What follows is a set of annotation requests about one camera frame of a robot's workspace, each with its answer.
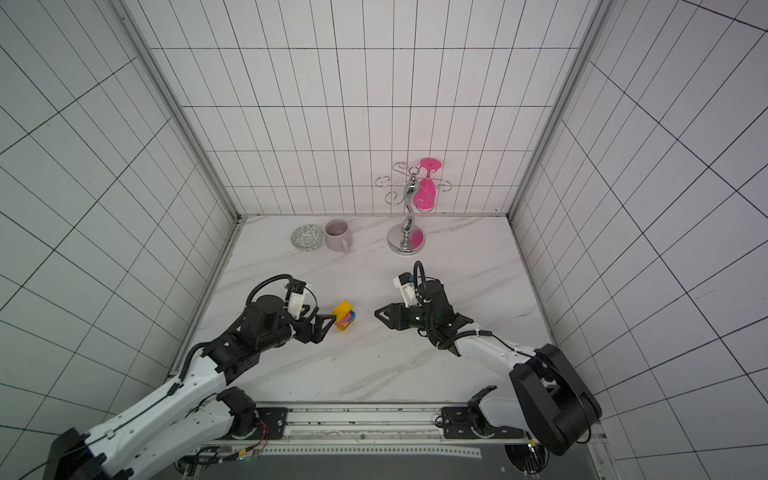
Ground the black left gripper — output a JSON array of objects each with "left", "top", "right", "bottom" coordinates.
[{"left": 260, "top": 306, "right": 337, "bottom": 351}]

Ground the pink lego brick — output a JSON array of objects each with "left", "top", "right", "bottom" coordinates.
[{"left": 335, "top": 314, "right": 352, "bottom": 325}]

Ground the yellow curved lego brick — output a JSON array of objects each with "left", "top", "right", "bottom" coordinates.
[{"left": 332, "top": 301, "right": 354, "bottom": 320}]

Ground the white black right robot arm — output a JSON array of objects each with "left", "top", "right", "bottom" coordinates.
[{"left": 374, "top": 274, "right": 602, "bottom": 455}]

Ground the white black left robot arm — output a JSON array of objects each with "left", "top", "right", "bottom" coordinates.
[{"left": 43, "top": 294, "right": 335, "bottom": 479}]

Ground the chrome cup holder stand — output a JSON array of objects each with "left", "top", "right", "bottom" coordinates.
[{"left": 374, "top": 159, "right": 453, "bottom": 255}]

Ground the green patterned small bowl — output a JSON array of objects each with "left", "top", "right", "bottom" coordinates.
[{"left": 290, "top": 224, "right": 325, "bottom": 251}]

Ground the pale pink ribbed mug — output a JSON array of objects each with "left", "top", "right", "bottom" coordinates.
[{"left": 324, "top": 219, "right": 352, "bottom": 253}]

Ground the pink plastic goblet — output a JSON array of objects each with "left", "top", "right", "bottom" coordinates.
[{"left": 413, "top": 158, "right": 442, "bottom": 213}]

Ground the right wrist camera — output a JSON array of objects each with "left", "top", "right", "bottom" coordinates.
[{"left": 393, "top": 272, "right": 418, "bottom": 307}]

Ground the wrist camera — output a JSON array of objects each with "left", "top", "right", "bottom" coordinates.
[
  {"left": 393, "top": 272, "right": 418, "bottom": 307},
  {"left": 286, "top": 279, "right": 306, "bottom": 320}
]

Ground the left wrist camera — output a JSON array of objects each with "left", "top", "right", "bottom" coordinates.
[{"left": 286, "top": 279, "right": 306, "bottom": 320}]

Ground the left black corrugated cable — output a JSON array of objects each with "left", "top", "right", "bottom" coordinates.
[{"left": 245, "top": 274, "right": 295, "bottom": 307}]

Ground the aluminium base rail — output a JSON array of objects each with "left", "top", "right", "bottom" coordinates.
[{"left": 173, "top": 403, "right": 556, "bottom": 467}]

